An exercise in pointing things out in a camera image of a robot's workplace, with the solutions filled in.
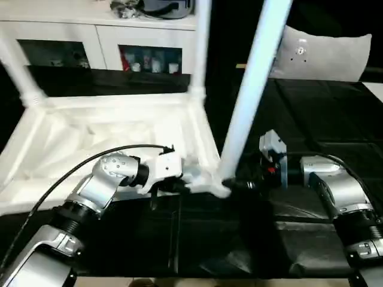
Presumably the white flat board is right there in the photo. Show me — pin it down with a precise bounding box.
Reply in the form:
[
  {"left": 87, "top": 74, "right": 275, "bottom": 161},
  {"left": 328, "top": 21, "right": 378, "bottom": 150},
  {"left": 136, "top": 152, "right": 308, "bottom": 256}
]
[{"left": 361, "top": 81, "right": 383, "bottom": 101}]

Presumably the grey cushion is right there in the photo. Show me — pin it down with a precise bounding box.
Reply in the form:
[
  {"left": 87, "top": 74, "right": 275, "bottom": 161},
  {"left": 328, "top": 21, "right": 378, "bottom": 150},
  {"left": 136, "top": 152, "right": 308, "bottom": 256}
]
[{"left": 269, "top": 24, "right": 373, "bottom": 82}]

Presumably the black box with yellow label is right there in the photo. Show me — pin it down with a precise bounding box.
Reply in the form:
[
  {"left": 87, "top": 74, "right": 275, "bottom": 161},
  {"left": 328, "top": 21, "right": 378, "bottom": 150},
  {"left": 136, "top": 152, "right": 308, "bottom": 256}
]
[{"left": 209, "top": 0, "right": 288, "bottom": 79}]

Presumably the white plastic table leg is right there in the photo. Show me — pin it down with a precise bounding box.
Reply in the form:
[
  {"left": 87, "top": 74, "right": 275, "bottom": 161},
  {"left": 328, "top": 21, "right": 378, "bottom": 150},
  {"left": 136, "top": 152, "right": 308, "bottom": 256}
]
[
  {"left": 220, "top": 0, "right": 294, "bottom": 188},
  {"left": 187, "top": 0, "right": 212, "bottom": 104},
  {"left": 0, "top": 22, "right": 48, "bottom": 108}
]

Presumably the red bottle behind glass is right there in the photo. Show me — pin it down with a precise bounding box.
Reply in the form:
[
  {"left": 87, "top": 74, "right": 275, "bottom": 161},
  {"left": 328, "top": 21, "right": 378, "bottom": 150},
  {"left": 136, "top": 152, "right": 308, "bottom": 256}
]
[{"left": 120, "top": 50, "right": 132, "bottom": 71}]

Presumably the white glass-door cabinet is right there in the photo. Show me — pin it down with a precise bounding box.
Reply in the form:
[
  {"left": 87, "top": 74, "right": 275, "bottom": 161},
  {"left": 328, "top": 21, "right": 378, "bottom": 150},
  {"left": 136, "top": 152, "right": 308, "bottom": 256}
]
[{"left": 0, "top": 0, "right": 200, "bottom": 74}]

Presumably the white plastic table top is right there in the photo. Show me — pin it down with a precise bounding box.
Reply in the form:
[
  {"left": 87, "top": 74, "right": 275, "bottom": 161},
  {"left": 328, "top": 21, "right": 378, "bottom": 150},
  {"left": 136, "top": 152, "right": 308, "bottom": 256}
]
[{"left": 0, "top": 91, "right": 232, "bottom": 215}]

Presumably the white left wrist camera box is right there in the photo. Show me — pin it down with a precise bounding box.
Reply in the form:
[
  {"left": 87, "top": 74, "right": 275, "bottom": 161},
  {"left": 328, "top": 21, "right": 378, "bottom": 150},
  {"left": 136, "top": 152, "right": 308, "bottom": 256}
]
[{"left": 136, "top": 155, "right": 185, "bottom": 197}]

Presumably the grey helmet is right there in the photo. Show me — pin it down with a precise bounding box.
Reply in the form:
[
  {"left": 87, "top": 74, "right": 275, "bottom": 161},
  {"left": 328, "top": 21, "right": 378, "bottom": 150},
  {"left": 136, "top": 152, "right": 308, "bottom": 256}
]
[{"left": 142, "top": 0, "right": 195, "bottom": 19}]

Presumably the black work mat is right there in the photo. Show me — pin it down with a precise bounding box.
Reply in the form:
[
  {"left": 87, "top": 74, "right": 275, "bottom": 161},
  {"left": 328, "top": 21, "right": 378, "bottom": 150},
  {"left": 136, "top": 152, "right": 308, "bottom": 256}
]
[{"left": 0, "top": 62, "right": 383, "bottom": 277}]

